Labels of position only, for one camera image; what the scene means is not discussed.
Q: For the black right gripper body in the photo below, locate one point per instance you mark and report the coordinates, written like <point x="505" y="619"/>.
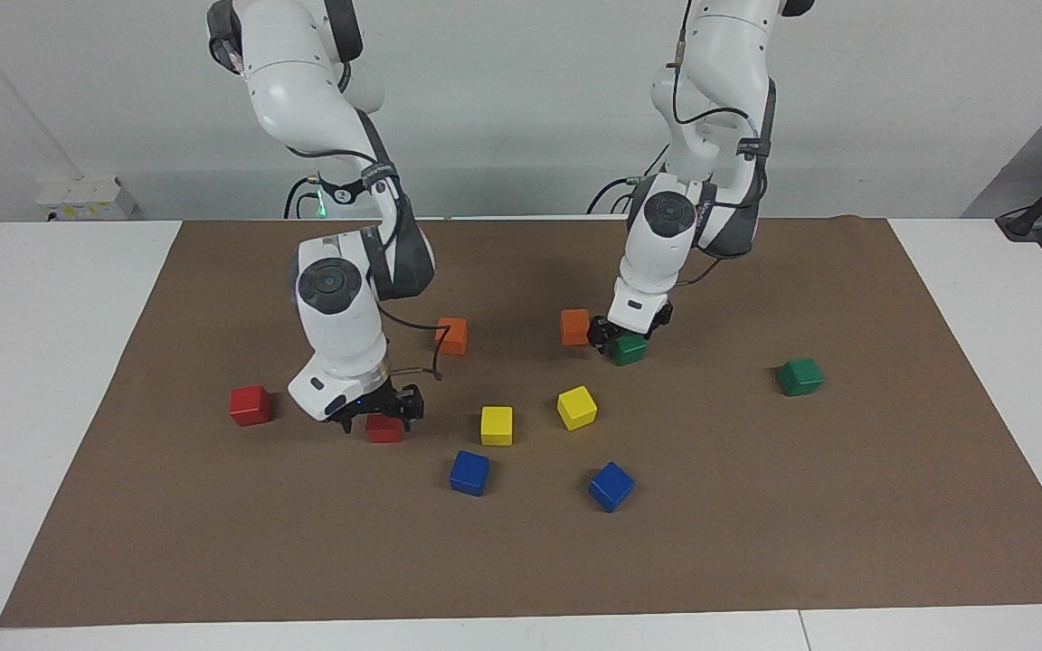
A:
<point x="367" y="402"/>

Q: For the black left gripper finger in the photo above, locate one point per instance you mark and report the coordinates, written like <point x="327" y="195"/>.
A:
<point x="665" y="315"/>
<point x="602" y="336"/>

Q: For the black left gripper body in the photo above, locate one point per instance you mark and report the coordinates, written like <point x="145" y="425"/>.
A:
<point x="634" y="335"/>

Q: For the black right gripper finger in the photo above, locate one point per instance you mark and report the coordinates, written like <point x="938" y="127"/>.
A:
<point x="353" y="424"/>
<point x="412" y="404"/>

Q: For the green wooden cube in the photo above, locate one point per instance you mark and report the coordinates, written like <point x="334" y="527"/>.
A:
<point x="630" y="352"/>
<point x="800" y="377"/>

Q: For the red wooden cube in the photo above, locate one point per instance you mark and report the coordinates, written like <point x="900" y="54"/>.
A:
<point x="250" y="405"/>
<point x="384" y="430"/>

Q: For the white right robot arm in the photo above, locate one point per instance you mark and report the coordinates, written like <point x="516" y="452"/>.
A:
<point x="340" y="334"/>

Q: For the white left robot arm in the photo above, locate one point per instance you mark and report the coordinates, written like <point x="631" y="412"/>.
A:
<point x="657" y="262"/>

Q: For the orange wooden cube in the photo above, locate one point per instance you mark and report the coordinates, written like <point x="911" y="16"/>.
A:
<point x="455" y="336"/>
<point x="574" y="326"/>

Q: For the yellow wooden cube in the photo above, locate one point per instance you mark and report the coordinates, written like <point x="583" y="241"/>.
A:
<point x="497" y="425"/>
<point x="577" y="408"/>

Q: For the blue wooden cube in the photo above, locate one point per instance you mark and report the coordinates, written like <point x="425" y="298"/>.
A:
<point x="469" y="473"/>
<point x="611" y="486"/>

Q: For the brown table mat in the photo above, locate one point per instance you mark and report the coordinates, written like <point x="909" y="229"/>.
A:
<point x="756" y="542"/>

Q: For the white socket box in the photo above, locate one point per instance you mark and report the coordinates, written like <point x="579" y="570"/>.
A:
<point x="87" y="194"/>

